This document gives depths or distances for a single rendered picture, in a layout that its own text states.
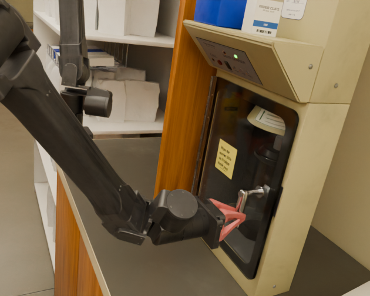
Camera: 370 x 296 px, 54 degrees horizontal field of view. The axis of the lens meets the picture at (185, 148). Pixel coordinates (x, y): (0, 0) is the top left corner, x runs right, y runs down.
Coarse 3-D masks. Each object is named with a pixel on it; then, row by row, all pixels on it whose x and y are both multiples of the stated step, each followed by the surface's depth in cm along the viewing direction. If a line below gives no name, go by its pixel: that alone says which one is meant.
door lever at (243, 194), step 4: (256, 188) 77; (260, 188) 76; (240, 192) 74; (244, 192) 73; (248, 192) 74; (252, 192) 75; (256, 192) 75; (260, 192) 76; (240, 196) 74; (244, 196) 74; (260, 196) 76; (240, 200) 74; (244, 200) 74; (240, 204) 74; (244, 204) 75; (236, 208) 76; (240, 208) 75; (244, 208) 75; (240, 212) 75; (240, 224) 76
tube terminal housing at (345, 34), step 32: (320, 0) 62; (352, 0) 60; (288, 32) 69; (320, 32) 62; (352, 32) 63; (320, 64) 63; (352, 64) 66; (320, 96) 66; (320, 128) 69; (288, 160) 70; (320, 160) 73; (288, 192) 72; (320, 192) 77; (288, 224) 77; (224, 256) 92; (288, 256) 81; (256, 288) 81; (288, 288) 87
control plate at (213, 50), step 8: (200, 40) 80; (208, 48) 80; (216, 48) 76; (224, 48) 72; (232, 48) 69; (208, 56) 84; (216, 56) 80; (224, 56) 76; (232, 56) 72; (240, 56) 69; (216, 64) 84; (224, 64) 79; (232, 64) 76; (240, 64) 72; (248, 64) 69; (232, 72) 79; (240, 72) 75; (256, 80) 72
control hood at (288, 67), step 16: (192, 32) 81; (208, 32) 73; (224, 32) 68; (240, 32) 64; (240, 48) 66; (256, 48) 61; (272, 48) 57; (288, 48) 58; (304, 48) 59; (320, 48) 61; (208, 64) 89; (256, 64) 66; (272, 64) 61; (288, 64) 59; (304, 64) 61; (272, 80) 66; (288, 80) 61; (304, 80) 62; (288, 96) 65; (304, 96) 64
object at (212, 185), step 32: (224, 96) 87; (256, 96) 76; (224, 128) 87; (256, 128) 76; (288, 128) 68; (256, 160) 77; (224, 192) 88; (224, 224) 89; (256, 224) 78; (256, 256) 78
